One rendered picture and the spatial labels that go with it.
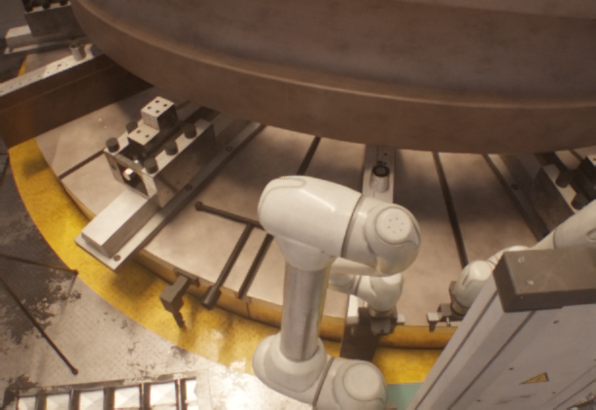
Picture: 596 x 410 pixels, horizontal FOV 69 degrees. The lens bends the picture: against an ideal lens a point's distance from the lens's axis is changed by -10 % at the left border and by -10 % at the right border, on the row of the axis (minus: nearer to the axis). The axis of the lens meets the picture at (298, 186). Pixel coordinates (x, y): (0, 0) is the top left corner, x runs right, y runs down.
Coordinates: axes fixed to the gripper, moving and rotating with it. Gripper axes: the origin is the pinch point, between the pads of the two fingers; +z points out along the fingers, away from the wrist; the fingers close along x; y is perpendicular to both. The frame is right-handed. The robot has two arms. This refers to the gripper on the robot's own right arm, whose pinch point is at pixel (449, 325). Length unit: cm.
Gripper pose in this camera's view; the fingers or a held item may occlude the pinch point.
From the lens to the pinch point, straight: 179.7
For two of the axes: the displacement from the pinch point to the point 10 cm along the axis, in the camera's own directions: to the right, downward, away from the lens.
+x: 10.0, -0.1, 0.1
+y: 0.2, 7.5, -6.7
